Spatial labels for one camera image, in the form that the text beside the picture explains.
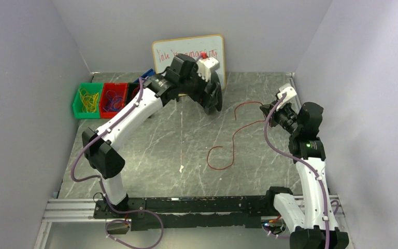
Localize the black perforated cable spool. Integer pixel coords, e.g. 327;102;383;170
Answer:
203;72;223;114

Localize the red cable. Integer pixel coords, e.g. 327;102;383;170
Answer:
206;101;272;171

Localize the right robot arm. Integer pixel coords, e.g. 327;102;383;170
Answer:
260;101;349;248

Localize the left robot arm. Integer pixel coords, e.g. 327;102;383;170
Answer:
80;54;222;211

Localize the blue tool behind bins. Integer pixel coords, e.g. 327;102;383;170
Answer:
134;68;156;83

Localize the yellow framed whiteboard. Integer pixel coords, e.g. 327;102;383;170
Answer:
152;34;226;89

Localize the black storage bin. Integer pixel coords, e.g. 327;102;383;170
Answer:
125;82;140;105

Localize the red storage bin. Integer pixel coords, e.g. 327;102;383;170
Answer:
98;82;127;119

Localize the green storage bin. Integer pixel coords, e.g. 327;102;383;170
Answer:
72;82;103;119

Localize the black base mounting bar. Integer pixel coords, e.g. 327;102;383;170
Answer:
93;193;279;231

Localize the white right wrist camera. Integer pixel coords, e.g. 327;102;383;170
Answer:
276;83;297;110

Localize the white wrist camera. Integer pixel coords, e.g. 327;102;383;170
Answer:
276;83;297;110
196;52;220;82

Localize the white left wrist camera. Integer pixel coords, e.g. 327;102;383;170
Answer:
196;52;220;82

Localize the blue cables bundle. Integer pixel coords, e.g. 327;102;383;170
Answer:
103;90;126;113

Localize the yellow cables bundle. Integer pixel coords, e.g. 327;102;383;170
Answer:
79;88;101;114

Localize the aluminium frame rail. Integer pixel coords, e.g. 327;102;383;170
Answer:
33;194;354;249

